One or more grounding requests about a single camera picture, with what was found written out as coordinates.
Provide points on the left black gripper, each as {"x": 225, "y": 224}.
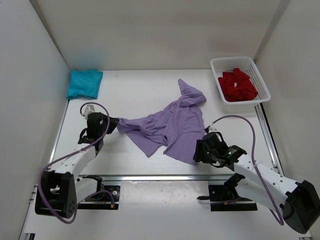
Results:
{"x": 113, "y": 122}

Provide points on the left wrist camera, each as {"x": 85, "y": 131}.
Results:
{"x": 89, "y": 109}

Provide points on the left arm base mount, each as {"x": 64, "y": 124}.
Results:
{"x": 105, "y": 197}

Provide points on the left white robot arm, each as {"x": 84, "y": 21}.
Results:
{"x": 61, "y": 188}

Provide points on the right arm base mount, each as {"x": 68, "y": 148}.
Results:
{"x": 223, "y": 197}

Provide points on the lilac t shirt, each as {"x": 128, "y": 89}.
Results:
{"x": 178, "y": 127}

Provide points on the white plastic basket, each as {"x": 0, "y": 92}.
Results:
{"x": 245, "y": 64}

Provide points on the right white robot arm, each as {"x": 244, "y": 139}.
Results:
{"x": 297, "y": 202}

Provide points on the teal t shirt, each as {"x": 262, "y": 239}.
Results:
{"x": 84, "y": 84}

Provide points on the red t shirt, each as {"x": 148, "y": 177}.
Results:
{"x": 236, "y": 86}

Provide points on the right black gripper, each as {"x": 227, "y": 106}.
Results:
{"x": 200, "y": 156}

